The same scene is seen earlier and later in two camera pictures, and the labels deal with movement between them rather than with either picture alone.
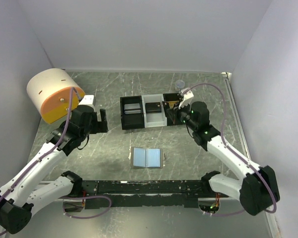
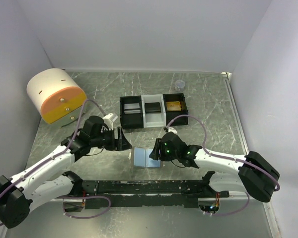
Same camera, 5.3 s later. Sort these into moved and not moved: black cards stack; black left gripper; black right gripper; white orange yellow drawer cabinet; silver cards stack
Moved: black right gripper; black left gripper
Not moved: silver cards stack; white orange yellow drawer cabinet; black cards stack
